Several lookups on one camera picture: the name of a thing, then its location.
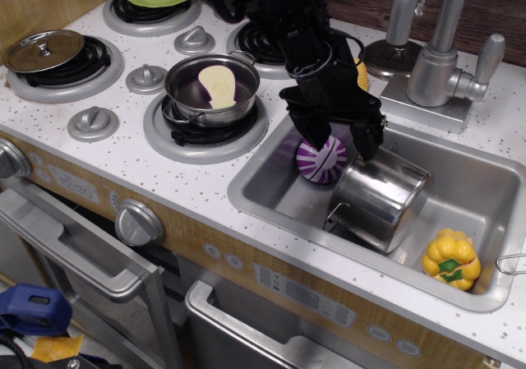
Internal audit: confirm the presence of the purple striped toy ball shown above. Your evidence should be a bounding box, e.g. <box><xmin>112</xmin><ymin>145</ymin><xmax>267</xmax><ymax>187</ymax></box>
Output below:
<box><xmin>296</xmin><ymin>136</ymin><xmax>348</xmax><ymax>184</ymax></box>

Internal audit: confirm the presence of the cream toy eggplant slice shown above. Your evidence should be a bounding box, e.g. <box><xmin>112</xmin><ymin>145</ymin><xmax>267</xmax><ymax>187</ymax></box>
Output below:
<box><xmin>198</xmin><ymin>65</ymin><xmax>236</xmax><ymax>109</ymax></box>

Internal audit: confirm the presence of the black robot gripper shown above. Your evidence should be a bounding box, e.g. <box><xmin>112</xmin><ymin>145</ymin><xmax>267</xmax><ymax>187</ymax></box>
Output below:
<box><xmin>280</xmin><ymin>61</ymin><xmax>385</xmax><ymax>161</ymax></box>

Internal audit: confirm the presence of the grey stovetop knob upper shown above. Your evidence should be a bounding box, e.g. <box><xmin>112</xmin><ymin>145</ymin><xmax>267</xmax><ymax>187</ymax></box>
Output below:
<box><xmin>173</xmin><ymin>25</ymin><xmax>215</xmax><ymax>56</ymax></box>

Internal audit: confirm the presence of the grey stovetop knob front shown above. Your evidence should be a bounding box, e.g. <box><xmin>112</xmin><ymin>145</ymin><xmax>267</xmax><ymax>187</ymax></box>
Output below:
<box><xmin>67</xmin><ymin>106</ymin><xmax>119</xmax><ymax>142</ymax></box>

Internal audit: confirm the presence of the oven door with handle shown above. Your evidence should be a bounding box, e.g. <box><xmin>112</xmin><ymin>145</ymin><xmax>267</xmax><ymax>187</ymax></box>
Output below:
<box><xmin>1</xmin><ymin>180</ymin><xmax>182</xmax><ymax>368</ymax></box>

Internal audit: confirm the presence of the silver faucet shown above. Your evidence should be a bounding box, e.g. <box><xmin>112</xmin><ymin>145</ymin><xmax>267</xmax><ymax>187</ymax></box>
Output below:
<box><xmin>364</xmin><ymin>0</ymin><xmax>505</xmax><ymax>134</ymax></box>

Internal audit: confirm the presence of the steel pot lid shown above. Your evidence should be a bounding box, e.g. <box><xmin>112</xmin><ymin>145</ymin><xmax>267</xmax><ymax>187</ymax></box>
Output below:
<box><xmin>3</xmin><ymin>30</ymin><xmax>85</xmax><ymax>73</ymax></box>

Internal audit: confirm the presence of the back left stove burner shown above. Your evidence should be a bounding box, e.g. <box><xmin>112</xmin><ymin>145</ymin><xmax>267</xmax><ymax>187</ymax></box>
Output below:
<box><xmin>103</xmin><ymin>0</ymin><xmax>201</xmax><ymax>37</ymax></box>

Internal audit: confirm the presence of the back right stove burner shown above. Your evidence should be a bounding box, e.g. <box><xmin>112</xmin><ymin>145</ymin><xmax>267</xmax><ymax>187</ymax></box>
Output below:
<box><xmin>226</xmin><ymin>22</ymin><xmax>290</xmax><ymax>81</ymax></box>

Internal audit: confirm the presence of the dishwasher door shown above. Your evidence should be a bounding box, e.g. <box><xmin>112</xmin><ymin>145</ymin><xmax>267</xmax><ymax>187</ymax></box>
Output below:
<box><xmin>186</xmin><ymin>280</ymin><xmax>392</xmax><ymax>368</ymax></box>

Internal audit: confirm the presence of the grey stovetop knob middle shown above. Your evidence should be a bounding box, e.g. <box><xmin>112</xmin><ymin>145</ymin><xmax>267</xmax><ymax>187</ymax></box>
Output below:
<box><xmin>126</xmin><ymin>64</ymin><xmax>168</xmax><ymax>95</ymax></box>

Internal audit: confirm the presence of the steel pan on burner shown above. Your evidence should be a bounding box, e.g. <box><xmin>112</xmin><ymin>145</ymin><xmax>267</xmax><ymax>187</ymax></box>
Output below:
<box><xmin>163</xmin><ymin>53</ymin><xmax>260</xmax><ymax>127</ymax></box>

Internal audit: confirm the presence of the steel pot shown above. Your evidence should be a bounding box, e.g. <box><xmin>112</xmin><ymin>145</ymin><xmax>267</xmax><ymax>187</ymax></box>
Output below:
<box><xmin>325</xmin><ymin>148</ymin><xmax>431</xmax><ymax>253</ymax></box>

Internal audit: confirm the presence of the blue clamp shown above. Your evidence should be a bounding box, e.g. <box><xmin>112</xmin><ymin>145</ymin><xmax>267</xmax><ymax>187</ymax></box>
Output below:
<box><xmin>1</xmin><ymin>284</ymin><xmax>72</xmax><ymax>336</ymax></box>

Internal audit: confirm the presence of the grey stovetop knob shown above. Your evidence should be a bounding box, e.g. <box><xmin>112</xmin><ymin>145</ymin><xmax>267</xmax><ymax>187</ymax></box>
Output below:
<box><xmin>173</xmin><ymin>25</ymin><xmax>215</xmax><ymax>56</ymax></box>
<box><xmin>67</xmin><ymin>106</ymin><xmax>119</xmax><ymax>142</ymax></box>
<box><xmin>126</xmin><ymin>64</ymin><xmax>168</xmax><ymax>95</ymax></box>

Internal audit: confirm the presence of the black cable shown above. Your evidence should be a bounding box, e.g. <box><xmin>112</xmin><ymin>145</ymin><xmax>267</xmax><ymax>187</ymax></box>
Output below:
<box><xmin>0</xmin><ymin>334</ymin><xmax>30</xmax><ymax>369</ymax></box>

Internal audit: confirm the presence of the wire handle at edge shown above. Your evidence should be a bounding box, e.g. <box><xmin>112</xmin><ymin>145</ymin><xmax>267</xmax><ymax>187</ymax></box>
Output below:
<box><xmin>495</xmin><ymin>252</ymin><xmax>525</xmax><ymax>276</ymax></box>

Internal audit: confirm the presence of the front right stove burner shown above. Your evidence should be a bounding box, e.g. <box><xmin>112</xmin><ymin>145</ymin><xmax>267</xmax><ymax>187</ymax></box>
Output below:
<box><xmin>143</xmin><ymin>94</ymin><xmax>269</xmax><ymax>165</ymax></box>

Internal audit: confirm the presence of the silver sink basin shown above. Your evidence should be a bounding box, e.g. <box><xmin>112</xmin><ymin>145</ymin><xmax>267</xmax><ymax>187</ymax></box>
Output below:
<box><xmin>228</xmin><ymin>119</ymin><xmax>525</xmax><ymax>312</ymax></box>

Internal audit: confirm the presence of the front left stove burner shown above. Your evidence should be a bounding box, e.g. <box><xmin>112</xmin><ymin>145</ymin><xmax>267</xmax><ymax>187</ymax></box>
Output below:
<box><xmin>7</xmin><ymin>36</ymin><xmax>124</xmax><ymax>104</ymax></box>

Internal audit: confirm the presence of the silver oven dial left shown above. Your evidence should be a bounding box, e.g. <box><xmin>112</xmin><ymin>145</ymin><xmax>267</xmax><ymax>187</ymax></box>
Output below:
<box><xmin>0</xmin><ymin>138</ymin><xmax>32</xmax><ymax>179</ymax></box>

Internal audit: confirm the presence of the silver oven dial right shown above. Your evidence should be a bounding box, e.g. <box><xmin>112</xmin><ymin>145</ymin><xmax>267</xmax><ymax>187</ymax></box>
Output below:
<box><xmin>115</xmin><ymin>198</ymin><xmax>165</xmax><ymax>247</ymax></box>

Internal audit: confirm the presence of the yellow toy bell pepper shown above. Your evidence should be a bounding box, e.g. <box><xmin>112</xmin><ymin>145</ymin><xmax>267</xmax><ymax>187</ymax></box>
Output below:
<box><xmin>422</xmin><ymin>228</ymin><xmax>482</xmax><ymax>291</ymax></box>

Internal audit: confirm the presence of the yellow toy corn cob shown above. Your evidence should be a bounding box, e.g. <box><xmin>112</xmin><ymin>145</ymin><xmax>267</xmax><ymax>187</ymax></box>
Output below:
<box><xmin>354</xmin><ymin>58</ymin><xmax>369</xmax><ymax>91</ymax></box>

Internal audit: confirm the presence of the silver oven dial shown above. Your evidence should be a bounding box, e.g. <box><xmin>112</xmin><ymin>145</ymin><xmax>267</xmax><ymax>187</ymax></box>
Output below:
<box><xmin>0</xmin><ymin>138</ymin><xmax>32</xmax><ymax>179</ymax></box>
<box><xmin>115</xmin><ymin>198</ymin><xmax>165</xmax><ymax>247</ymax></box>

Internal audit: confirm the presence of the stove burner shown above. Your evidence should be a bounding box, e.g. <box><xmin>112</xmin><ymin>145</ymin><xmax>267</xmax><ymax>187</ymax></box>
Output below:
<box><xmin>143</xmin><ymin>94</ymin><xmax>269</xmax><ymax>165</ymax></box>
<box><xmin>7</xmin><ymin>36</ymin><xmax>124</xmax><ymax>104</ymax></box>
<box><xmin>226</xmin><ymin>22</ymin><xmax>290</xmax><ymax>81</ymax></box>
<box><xmin>103</xmin><ymin>0</ymin><xmax>201</xmax><ymax>37</ymax></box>

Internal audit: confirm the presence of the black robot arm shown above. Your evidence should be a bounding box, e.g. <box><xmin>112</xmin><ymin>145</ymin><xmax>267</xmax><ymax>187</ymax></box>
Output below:
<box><xmin>209</xmin><ymin>0</ymin><xmax>386</xmax><ymax>160</ymax></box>

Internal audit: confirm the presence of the yellow cloth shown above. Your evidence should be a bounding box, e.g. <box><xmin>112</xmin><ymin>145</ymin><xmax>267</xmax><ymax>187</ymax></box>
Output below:
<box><xmin>31</xmin><ymin>334</ymin><xmax>84</xmax><ymax>363</ymax></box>

